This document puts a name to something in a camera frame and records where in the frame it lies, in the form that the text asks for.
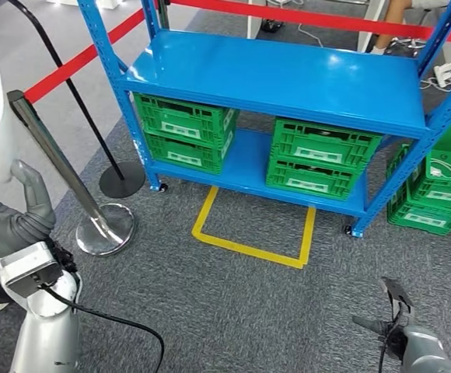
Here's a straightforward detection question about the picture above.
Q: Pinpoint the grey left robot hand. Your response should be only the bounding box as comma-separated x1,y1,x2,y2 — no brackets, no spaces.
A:
0,159,57,259

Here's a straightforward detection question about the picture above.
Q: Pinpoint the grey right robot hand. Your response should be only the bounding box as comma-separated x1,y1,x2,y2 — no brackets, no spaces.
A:
352,315,405,360

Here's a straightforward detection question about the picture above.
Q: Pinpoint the blue metal shelf rack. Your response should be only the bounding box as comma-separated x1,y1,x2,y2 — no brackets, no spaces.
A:
76,0,451,239

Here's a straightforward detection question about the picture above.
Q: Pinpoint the chrome stanchion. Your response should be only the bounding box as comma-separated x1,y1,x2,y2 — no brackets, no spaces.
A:
156,0,171,30
7,89,136,257

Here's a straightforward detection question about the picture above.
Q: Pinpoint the red barrier belt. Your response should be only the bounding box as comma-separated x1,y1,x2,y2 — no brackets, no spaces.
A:
23,7,147,106
169,0,451,47

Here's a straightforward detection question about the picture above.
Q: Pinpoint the yellow floor tape square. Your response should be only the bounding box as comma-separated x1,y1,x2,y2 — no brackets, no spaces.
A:
191,185,317,270

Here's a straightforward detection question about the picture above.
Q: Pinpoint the white power strip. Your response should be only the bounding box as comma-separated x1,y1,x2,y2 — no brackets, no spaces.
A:
432,62,451,89

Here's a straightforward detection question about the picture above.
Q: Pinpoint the chrome stool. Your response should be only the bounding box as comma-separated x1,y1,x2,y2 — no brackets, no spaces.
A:
384,34,425,58

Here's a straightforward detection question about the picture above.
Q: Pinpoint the person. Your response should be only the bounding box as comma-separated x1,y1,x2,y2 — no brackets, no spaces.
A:
369,0,451,56

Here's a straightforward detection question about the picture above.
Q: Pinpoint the white desk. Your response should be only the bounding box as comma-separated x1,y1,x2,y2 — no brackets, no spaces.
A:
246,0,386,54

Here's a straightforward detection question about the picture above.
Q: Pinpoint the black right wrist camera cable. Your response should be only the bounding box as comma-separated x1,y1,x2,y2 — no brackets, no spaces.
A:
378,329,395,373

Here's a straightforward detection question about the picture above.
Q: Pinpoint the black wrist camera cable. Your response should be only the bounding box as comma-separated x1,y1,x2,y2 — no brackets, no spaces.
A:
41,285,165,373
378,329,395,373

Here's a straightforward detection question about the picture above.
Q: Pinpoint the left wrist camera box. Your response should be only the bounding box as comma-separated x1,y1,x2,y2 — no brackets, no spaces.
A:
0,240,64,300

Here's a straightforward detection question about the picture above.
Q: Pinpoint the black left wrist camera cable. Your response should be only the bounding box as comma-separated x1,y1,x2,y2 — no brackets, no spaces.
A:
41,285,165,373

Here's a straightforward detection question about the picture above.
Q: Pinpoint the white floor cable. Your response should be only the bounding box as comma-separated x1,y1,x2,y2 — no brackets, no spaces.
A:
296,23,324,48

